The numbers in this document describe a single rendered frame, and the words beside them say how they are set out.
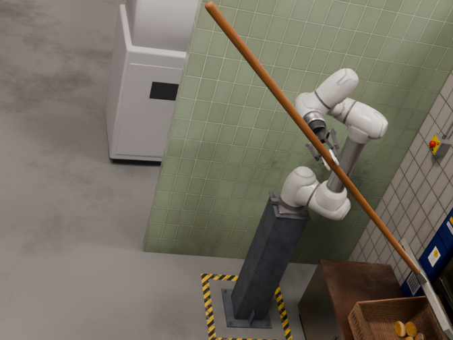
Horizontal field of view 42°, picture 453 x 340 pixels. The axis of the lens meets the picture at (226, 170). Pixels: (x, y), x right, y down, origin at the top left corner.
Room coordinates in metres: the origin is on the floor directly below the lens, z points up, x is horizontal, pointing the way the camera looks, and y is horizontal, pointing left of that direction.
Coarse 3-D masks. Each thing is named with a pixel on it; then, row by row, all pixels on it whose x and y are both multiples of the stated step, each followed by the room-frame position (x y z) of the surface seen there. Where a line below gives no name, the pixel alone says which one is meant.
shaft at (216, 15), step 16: (224, 32) 1.70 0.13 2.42; (240, 48) 1.72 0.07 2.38; (256, 64) 1.74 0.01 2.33; (272, 80) 1.77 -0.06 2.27; (288, 112) 1.80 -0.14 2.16; (304, 128) 1.82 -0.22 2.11; (320, 144) 1.85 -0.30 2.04; (352, 192) 1.92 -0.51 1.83; (368, 208) 1.96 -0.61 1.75; (400, 256) 2.07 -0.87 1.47; (416, 272) 2.10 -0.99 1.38
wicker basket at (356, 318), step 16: (368, 304) 2.44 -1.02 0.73; (384, 304) 2.48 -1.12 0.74; (400, 304) 2.51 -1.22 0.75; (416, 304) 2.53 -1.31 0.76; (352, 320) 2.38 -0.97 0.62; (368, 320) 2.45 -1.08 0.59; (384, 320) 2.49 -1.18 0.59; (400, 320) 2.53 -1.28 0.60; (432, 320) 2.45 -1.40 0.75; (368, 336) 2.21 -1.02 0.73; (384, 336) 2.37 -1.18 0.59; (432, 336) 2.37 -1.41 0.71
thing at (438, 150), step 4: (436, 136) 3.19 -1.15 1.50; (440, 136) 3.20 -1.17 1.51; (432, 140) 3.20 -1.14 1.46; (436, 140) 3.17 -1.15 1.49; (440, 140) 3.15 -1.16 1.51; (444, 140) 3.16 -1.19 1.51; (448, 140) 3.18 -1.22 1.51; (436, 144) 3.15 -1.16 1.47; (440, 144) 3.13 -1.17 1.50; (444, 144) 3.13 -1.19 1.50; (448, 144) 3.14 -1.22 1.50; (432, 148) 3.17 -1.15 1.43; (436, 148) 3.14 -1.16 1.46; (440, 148) 3.13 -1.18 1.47; (444, 148) 3.14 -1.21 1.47; (448, 148) 3.15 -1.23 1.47; (436, 152) 3.13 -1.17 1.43; (440, 152) 3.14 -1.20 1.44; (444, 152) 3.14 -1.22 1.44; (440, 156) 3.14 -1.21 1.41
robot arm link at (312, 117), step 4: (312, 112) 2.12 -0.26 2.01; (316, 112) 2.13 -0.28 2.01; (304, 116) 2.12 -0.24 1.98; (308, 116) 2.11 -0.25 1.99; (312, 116) 2.10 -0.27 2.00; (316, 116) 2.10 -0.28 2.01; (320, 116) 2.11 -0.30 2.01; (304, 120) 2.11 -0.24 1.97; (308, 120) 2.09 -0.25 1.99; (312, 120) 2.08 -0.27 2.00; (316, 120) 2.08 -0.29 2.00; (320, 120) 2.09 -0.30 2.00; (324, 120) 2.10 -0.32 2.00; (308, 124) 2.08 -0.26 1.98
